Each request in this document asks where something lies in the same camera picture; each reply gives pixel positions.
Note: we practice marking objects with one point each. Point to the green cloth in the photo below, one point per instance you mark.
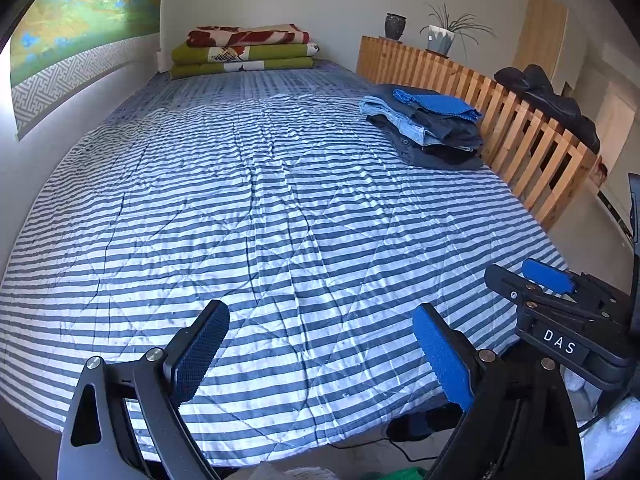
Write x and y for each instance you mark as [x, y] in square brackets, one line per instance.
[407, 475]

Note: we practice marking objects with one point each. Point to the blue white striped bedspread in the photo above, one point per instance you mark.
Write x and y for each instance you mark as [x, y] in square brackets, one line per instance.
[275, 210]

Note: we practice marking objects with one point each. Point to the wooden door panel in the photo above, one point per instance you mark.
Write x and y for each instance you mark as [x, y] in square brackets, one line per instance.
[542, 35]

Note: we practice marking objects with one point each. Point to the dark ceramic vase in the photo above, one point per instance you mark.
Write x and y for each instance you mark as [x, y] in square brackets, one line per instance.
[395, 27]

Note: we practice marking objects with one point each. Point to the stack of folded clothes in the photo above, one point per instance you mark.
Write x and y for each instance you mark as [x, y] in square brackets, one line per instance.
[440, 127]

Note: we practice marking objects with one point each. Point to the light blue denim garment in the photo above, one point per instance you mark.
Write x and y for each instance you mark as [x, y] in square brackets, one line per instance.
[380, 107]

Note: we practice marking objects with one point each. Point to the black folded garment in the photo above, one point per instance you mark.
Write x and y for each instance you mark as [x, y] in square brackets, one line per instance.
[452, 152]

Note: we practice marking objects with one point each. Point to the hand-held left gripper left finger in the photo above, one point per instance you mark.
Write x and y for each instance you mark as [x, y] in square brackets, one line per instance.
[200, 355]

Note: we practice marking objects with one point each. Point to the dark grey buttoned garment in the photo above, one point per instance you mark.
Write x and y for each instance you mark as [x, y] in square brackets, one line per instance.
[415, 156]

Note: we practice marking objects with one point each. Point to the black jacket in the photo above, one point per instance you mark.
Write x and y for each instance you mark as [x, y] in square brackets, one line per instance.
[550, 100]

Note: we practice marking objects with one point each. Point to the red floral folded blanket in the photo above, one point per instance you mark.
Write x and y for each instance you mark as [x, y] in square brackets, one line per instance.
[240, 36]

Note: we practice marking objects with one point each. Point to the landscape wall poster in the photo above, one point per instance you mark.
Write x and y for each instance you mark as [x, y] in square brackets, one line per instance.
[75, 10]

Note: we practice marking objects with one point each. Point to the white cloth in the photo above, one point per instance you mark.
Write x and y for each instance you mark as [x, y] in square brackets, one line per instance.
[300, 475]

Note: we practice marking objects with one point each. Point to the white plastic bag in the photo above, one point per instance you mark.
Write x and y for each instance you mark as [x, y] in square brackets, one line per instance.
[615, 435]

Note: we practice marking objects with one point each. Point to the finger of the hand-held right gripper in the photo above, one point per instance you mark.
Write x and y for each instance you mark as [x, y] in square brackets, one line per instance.
[510, 287]
[547, 275]

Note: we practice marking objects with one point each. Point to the potted plant in white pot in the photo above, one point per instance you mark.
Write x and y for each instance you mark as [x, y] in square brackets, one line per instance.
[441, 40]

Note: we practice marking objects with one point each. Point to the green folded blanket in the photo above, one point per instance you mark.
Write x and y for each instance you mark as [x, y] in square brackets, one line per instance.
[200, 70]
[200, 54]

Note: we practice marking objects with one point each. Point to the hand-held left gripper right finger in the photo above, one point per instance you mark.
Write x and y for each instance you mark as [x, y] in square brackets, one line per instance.
[445, 360]

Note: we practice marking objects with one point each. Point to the wooden slatted bed rail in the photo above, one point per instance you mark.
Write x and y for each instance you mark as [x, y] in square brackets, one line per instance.
[525, 125]

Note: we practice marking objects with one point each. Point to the black power adapter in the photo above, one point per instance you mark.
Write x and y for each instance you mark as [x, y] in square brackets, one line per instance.
[420, 425]

